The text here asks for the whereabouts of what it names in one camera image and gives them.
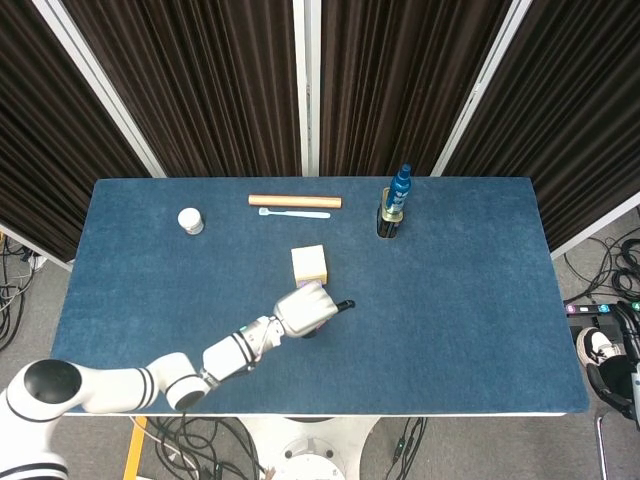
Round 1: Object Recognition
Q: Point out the brown pleated divider panel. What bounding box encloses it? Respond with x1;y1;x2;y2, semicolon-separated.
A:
32;0;309;179
0;0;166;272
430;0;640;260
304;0;521;177

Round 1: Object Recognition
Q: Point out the black floor cable bundle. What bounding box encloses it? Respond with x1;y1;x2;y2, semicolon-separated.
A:
563;207;640;304
144;414;264;480
0;234;46;354

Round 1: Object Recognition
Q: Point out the yellow and white block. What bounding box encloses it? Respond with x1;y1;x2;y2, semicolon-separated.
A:
290;243;330;287

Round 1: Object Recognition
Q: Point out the blue table mat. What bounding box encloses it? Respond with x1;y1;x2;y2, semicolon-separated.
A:
49;177;591;416

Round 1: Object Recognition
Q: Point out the robot left five-finger hand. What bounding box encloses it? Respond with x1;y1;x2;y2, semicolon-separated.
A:
272;283;356;340

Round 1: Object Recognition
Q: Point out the light blue toothbrush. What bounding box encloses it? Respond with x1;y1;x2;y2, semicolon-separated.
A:
258;207;332;220

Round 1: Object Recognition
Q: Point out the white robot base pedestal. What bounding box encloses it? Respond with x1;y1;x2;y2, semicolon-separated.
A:
238;414;377;480

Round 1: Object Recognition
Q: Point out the black power strip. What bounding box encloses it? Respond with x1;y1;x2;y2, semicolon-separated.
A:
564;299;640;317

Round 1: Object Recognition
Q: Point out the wooden rolling pin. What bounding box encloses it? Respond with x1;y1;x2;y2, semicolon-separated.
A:
247;194;344;211

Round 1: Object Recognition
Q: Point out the yellow floor bar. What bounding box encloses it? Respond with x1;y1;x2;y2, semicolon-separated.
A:
122;415;149;480

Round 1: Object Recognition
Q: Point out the blue spray bottle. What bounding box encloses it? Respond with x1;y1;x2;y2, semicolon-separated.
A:
388;162;414;215

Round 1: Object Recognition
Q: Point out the dark tin can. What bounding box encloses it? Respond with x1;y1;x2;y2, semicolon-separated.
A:
375;187;406;240

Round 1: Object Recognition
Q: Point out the white and black sneaker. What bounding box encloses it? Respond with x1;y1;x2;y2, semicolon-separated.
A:
576;327;627;372

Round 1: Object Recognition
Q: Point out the white jar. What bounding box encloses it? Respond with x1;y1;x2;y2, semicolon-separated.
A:
177;207;206;236

